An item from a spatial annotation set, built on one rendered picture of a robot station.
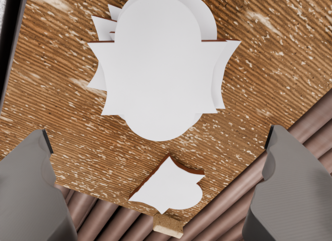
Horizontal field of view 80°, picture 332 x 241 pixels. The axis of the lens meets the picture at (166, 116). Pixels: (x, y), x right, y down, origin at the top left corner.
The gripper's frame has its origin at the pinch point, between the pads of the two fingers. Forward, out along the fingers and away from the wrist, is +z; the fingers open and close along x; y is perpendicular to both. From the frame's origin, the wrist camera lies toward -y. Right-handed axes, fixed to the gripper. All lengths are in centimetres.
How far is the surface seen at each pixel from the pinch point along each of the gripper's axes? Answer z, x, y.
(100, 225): 13.9, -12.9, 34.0
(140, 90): 6.4, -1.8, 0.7
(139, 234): 13.9, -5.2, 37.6
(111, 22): 8.7, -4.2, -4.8
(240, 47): 12.2, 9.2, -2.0
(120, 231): 13.8, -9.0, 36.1
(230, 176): 12.2, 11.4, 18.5
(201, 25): 7.6, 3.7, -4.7
